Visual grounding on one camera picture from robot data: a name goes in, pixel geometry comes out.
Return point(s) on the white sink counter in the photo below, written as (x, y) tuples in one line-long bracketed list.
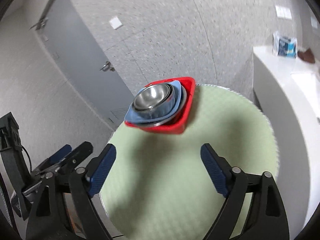
[(288, 92)]

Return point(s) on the grey door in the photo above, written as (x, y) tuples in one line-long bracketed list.
[(79, 57)]

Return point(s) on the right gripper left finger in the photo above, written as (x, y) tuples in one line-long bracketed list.
[(83, 184)]

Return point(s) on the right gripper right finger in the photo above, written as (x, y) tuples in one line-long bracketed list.
[(266, 218)]

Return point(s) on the white wall socket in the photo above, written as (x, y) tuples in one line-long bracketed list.
[(283, 12)]

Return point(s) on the white light switch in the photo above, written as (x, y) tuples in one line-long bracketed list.
[(115, 23)]

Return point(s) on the tissue pack blue white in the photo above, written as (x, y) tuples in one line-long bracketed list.
[(284, 46)]

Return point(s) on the red plastic basin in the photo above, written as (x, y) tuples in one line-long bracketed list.
[(175, 121)]

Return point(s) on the door handle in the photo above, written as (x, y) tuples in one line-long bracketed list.
[(107, 67)]

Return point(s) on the blue square plate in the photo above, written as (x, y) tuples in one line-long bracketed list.
[(134, 117)]

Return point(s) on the large steel bowl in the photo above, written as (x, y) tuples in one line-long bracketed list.
[(154, 101)]

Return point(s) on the door closer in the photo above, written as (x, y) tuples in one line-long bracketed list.
[(40, 24)]

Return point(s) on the brown cloth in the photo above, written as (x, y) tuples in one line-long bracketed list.
[(307, 56)]

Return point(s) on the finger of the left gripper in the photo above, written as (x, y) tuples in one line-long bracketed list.
[(71, 161), (54, 159)]

